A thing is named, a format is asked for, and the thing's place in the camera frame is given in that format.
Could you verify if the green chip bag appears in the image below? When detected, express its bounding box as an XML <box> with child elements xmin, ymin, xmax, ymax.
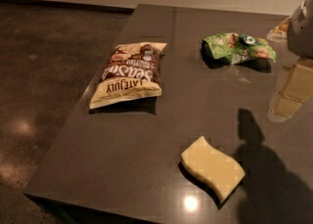
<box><xmin>201</xmin><ymin>32</ymin><xmax>276</xmax><ymax>65</ymax></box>

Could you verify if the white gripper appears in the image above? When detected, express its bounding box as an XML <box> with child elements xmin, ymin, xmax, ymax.
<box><xmin>278</xmin><ymin>0</ymin><xmax>313</xmax><ymax>103</ymax></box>

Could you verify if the yellow wavy sponge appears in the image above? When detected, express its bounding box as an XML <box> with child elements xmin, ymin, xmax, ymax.
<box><xmin>181</xmin><ymin>136</ymin><xmax>246</xmax><ymax>202</ymax></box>

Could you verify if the yellow snack bag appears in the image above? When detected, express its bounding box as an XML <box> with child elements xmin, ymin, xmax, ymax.
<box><xmin>266</xmin><ymin>17</ymin><xmax>291</xmax><ymax>42</ymax></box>

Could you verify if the brown chip bag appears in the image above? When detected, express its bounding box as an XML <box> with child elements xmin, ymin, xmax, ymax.
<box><xmin>89</xmin><ymin>42</ymin><xmax>167</xmax><ymax>110</ymax></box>

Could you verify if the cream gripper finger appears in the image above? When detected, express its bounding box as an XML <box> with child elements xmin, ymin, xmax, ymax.
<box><xmin>267</xmin><ymin>93</ymin><xmax>301</xmax><ymax>123</ymax></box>

